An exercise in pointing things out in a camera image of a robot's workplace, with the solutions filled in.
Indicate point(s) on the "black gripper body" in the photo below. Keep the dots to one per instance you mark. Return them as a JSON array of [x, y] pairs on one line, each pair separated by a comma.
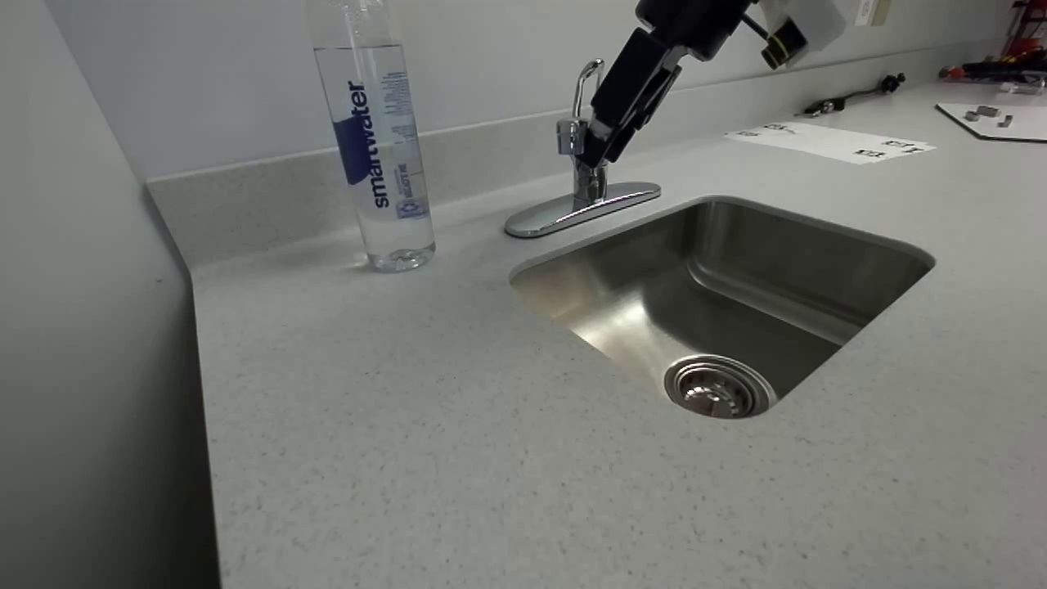
[[698, 24]]

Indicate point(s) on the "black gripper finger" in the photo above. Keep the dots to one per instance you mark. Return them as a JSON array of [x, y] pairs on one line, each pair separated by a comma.
[[638, 120], [629, 81]]

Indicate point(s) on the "stainless steel sink basin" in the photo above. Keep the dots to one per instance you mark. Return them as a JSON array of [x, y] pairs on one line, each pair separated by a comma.
[[698, 280]]

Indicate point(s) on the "black slim hand tool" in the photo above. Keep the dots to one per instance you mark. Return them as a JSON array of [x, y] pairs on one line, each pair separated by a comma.
[[855, 92]]

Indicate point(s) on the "white paper sheet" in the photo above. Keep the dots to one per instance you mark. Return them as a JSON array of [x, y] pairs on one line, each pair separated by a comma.
[[836, 140]]

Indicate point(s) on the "clear smartwater plastic bottle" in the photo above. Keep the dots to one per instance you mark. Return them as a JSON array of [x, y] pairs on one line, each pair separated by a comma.
[[376, 140]]

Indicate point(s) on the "metal sink drain strainer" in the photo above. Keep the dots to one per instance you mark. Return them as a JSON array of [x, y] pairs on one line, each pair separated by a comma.
[[715, 388]]

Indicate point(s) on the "red and black equipment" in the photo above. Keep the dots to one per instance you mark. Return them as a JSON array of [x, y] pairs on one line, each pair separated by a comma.
[[1019, 49]]

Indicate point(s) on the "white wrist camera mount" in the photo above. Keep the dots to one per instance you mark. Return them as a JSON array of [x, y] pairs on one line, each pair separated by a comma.
[[813, 21]]

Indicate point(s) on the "chrome faucet base plate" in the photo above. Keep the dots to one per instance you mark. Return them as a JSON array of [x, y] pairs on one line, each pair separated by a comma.
[[568, 214]]

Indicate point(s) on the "white wall outlet plate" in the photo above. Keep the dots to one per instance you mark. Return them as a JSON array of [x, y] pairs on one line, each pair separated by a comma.
[[872, 9]]

